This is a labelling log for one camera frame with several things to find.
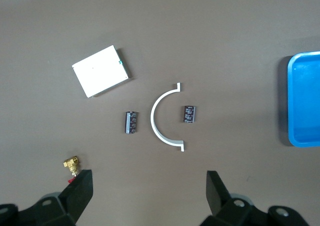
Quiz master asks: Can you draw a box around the white curved plastic bracket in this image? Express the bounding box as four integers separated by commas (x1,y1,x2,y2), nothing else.
150,82,187,153

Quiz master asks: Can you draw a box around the brass valve red handle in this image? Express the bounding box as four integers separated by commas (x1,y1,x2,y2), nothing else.
62,155,81,184

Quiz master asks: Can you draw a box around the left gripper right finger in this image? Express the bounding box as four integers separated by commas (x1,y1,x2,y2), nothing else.
201,170,253,226

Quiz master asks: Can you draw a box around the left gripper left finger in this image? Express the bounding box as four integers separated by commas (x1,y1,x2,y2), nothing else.
21,169,94,226

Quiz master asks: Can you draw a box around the silver metal plate box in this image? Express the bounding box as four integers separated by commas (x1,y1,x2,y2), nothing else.
71,45,131,99

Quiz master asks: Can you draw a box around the blue plastic tray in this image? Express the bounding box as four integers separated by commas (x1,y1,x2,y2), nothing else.
286,51,320,148

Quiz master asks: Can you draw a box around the brown table cover sheet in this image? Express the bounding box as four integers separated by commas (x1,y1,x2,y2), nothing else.
0,0,320,226

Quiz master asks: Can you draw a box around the small black connector block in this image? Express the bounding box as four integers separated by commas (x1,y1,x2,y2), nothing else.
124,110,139,134

